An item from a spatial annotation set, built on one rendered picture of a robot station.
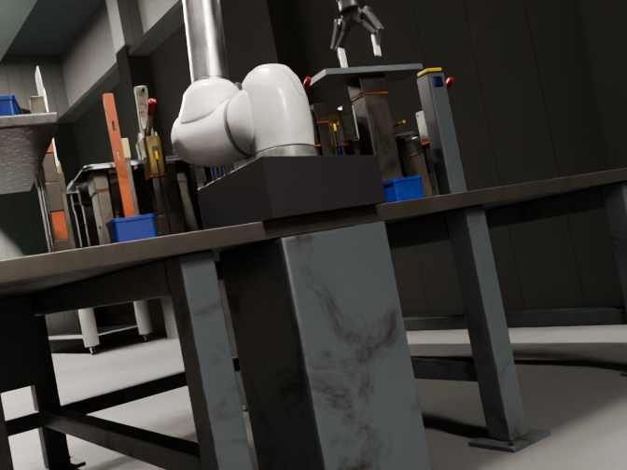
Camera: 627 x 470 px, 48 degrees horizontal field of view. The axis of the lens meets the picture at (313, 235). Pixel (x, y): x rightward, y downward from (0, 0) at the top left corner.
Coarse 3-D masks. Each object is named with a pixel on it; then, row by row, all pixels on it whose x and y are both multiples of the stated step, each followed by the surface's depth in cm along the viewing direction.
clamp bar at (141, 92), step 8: (136, 88) 213; (144, 88) 214; (136, 96) 213; (144, 96) 214; (136, 104) 215; (144, 104) 214; (144, 112) 214; (144, 120) 214; (144, 128) 215; (152, 128) 216; (144, 136) 215
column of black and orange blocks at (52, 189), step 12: (36, 96) 199; (36, 108) 199; (48, 156) 199; (48, 168) 199; (48, 180) 198; (48, 192) 198; (60, 192) 199; (48, 204) 199; (60, 204) 199; (60, 216) 199; (60, 228) 198; (60, 240) 198
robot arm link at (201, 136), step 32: (192, 0) 184; (192, 32) 183; (192, 64) 183; (224, 64) 183; (192, 96) 178; (224, 96) 177; (192, 128) 177; (224, 128) 172; (192, 160) 182; (224, 160) 179
